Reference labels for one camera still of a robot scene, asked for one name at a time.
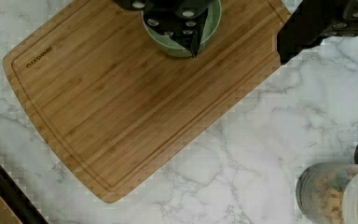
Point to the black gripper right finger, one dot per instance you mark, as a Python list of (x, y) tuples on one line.
[(312, 22)]

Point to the bamboo cutting board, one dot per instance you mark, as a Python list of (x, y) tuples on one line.
[(113, 107)]

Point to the black toaster oven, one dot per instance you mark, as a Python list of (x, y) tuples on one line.
[(15, 207)]

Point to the glass cereal jar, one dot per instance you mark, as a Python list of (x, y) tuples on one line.
[(327, 193)]

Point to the green bowl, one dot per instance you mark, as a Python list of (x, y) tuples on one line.
[(171, 48)]

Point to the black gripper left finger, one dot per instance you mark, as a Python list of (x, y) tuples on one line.
[(182, 21)]

